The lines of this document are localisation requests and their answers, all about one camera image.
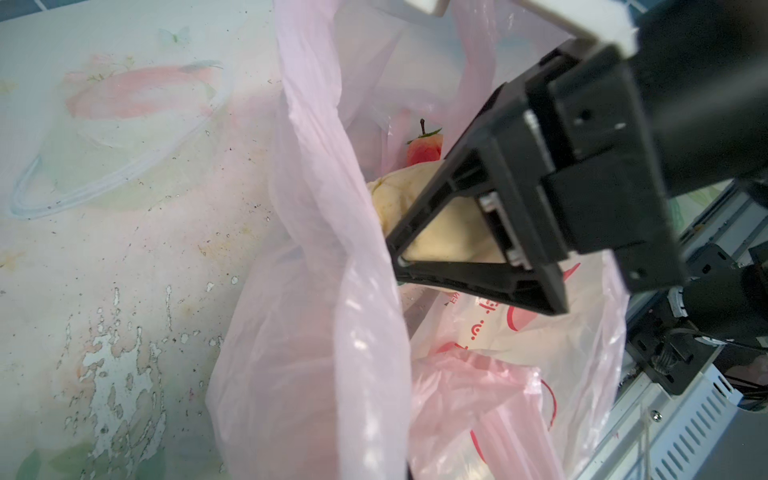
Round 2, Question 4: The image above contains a pink plastic bag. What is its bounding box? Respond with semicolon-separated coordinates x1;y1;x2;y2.
206;1;629;479

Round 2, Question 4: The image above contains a red fruit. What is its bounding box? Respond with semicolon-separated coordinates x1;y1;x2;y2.
406;119;443;167

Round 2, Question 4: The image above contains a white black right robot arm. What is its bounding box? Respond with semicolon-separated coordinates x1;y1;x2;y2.
386;1;767;315

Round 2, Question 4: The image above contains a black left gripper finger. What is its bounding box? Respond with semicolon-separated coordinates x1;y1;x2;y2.
418;82;540;262

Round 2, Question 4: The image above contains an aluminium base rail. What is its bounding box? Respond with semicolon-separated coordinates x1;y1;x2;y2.
581;181;767;479

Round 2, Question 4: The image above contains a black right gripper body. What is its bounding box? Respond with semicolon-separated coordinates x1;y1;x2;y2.
515;39;685;294

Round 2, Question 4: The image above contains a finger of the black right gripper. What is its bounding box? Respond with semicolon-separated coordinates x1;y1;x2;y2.
392;191;569;316

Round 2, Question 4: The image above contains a pale cream round fruit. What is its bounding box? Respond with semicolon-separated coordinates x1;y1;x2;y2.
367;160;505;263

